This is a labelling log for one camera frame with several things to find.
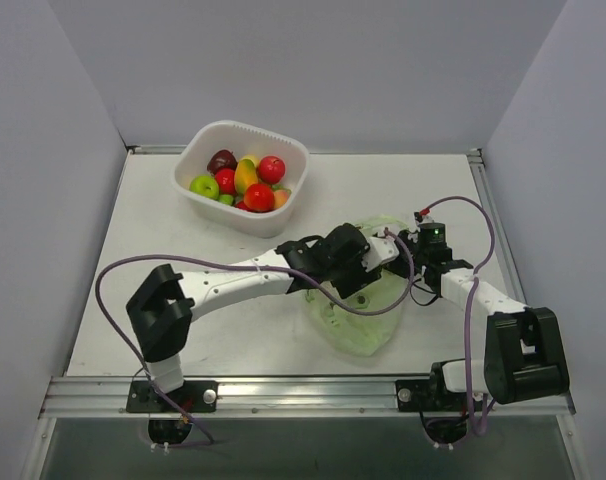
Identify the light green plastic bag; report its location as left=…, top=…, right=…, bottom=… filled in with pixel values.
left=302, top=214, right=418, bottom=357

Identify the red apple from bag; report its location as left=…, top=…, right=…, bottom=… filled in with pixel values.
left=257, top=155, right=286, bottom=185

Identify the yellow mango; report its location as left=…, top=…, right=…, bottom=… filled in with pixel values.
left=234, top=158, right=259, bottom=195

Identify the green apple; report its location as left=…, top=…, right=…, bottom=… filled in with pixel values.
left=189, top=175, right=220, bottom=201

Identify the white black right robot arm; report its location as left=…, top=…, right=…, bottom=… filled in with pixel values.
left=399, top=223, right=570, bottom=409

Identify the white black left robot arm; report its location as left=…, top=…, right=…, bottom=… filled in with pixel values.
left=126, top=223, right=399, bottom=411

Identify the small red fruit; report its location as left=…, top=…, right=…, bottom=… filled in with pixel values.
left=235, top=201, right=253, bottom=213

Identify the green fruit in basket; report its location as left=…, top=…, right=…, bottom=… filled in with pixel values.
left=218, top=194, right=235, bottom=206

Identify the small peach in basket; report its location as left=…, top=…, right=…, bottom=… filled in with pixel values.
left=273, top=191, right=290, bottom=210

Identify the green grape bunch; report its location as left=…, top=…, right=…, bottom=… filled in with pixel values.
left=271, top=184, right=292, bottom=195

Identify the yellow pear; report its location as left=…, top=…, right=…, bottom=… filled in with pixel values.
left=242, top=155, right=260, bottom=167

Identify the bright red apple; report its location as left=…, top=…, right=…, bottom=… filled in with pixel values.
left=214, top=168, right=237, bottom=197

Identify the dark red apple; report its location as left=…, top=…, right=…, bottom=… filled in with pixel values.
left=207, top=149, right=237, bottom=175

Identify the white plastic basket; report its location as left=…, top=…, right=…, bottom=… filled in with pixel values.
left=170, top=120, right=310, bottom=238

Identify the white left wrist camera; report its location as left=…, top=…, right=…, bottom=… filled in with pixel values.
left=362, top=233, right=399, bottom=272

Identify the black short right cable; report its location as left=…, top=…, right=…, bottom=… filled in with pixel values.
left=407, top=277, right=442, bottom=307

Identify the aluminium table frame rail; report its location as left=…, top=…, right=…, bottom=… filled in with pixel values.
left=467, top=149, right=527, bottom=303

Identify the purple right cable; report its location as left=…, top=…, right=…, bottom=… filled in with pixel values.
left=422, top=197, right=497, bottom=436

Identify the front aluminium mounting rail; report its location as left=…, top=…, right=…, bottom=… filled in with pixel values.
left=40, top=374, right=577, bottom=419

